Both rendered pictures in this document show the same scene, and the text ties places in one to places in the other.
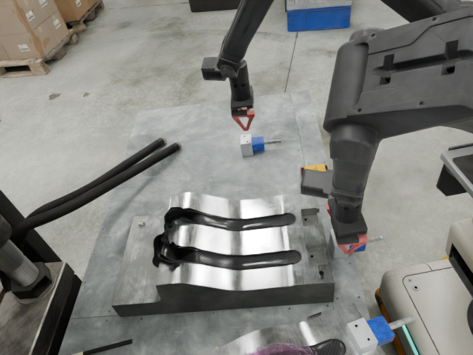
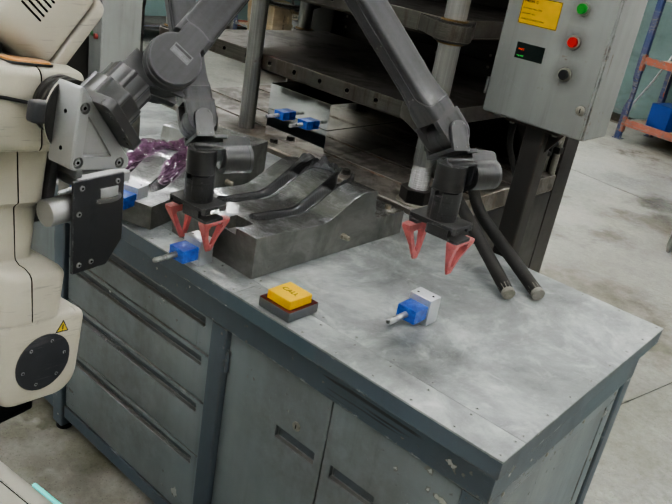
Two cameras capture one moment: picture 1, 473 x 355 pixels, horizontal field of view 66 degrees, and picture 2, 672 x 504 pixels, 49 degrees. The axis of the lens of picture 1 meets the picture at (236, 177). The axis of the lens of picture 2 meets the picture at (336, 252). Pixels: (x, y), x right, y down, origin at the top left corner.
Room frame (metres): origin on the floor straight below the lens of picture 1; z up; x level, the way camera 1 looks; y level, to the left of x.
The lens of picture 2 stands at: (1.42, -1.26, 1.47)
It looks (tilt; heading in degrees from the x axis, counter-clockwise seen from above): 24 degrees down; 120
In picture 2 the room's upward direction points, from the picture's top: 10 degrees clockwise
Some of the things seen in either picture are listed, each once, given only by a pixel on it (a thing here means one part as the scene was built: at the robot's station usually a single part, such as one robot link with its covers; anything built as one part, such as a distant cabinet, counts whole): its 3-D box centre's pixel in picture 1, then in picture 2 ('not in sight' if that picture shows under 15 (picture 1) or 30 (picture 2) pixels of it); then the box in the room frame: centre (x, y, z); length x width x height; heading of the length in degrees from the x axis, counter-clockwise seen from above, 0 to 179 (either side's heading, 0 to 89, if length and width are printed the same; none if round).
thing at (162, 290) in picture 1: (219, 246); (296, 205); (0.54, 0.07, 0.87); 0.50 x 0.26 x 0.14; 82
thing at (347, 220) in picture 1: (347, 208); (199, 189); (0.50, -0.23, 0.96); 0.10 x 0.07 x 0.07; 175
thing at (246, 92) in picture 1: (241, 90); (443, 207); (0.94, -0.06, 1.04); 0.10 x 0.07 x 0.07; 172
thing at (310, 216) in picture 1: (311, 221); (236, 229); (0.55, -0.16, 0.87); 0.05 x 0.05 x 0.04; 82
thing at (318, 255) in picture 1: (318, 258); not in sight; (0.45, -0.14, 0.87); 0.05 x 0.05 x 0.04; 82
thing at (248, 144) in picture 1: (260, 143); (408, 312); (0.94, -0.10, 0.83); 0.13 x 0.05 x 0.05; 82
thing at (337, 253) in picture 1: (358, 241); (179, 253); (0.50, -0.26, 0.83); 0.13 x 0.05 x 0.05; 84
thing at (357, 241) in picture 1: (348, 237); (188, 218); (0.48, -0.22, 0.89); 0.07 x 0.07 x 0.09; 85
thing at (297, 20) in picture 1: (318, 10); not in sight; (3.66, -1.14, 0.11); 0.61 x 0.41 x 0.22; 70
